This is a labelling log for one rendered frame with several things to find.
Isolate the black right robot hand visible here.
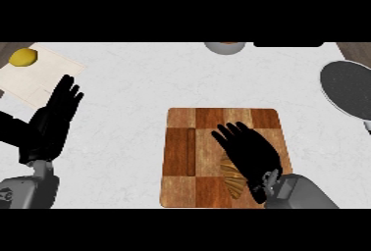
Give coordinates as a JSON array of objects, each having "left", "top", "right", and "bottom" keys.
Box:
[{"left": 211, "top": 121, "right": 284, "bottom": 205}]

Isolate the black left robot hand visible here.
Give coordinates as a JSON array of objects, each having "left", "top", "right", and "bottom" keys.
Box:
[{"left": 0, "top": 74, "right": 86, "bottom": 166}]

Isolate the golden brown croissant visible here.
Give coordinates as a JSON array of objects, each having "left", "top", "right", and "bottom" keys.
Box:
[{"left": 219, "top": 152, "right": 250, "bottom": 200}]

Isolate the brown checkered wooden cutting board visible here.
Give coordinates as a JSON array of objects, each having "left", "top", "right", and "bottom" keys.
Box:
[{"left": 160, "top": 107, "right": 295, "bottom": 209}]

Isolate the dark grey pan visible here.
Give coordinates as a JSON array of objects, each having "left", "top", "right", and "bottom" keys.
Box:
[{"left": 320, "top": 60, "right": 371, "bottom": 135}]

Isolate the pale beige placemat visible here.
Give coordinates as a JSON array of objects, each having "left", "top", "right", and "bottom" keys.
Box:
[{"left": 0, "top": 43, "right": 88, "bottom": 111}]

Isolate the yellow lemon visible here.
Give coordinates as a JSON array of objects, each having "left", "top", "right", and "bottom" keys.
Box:
[{"left": 8, "top": 47, "right": 39, "bottom": 68}]

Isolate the grey bowl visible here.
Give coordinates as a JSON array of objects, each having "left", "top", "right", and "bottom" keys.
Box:
[{"left": 203, "top": 41, "right": 248, "bottom": 56}]

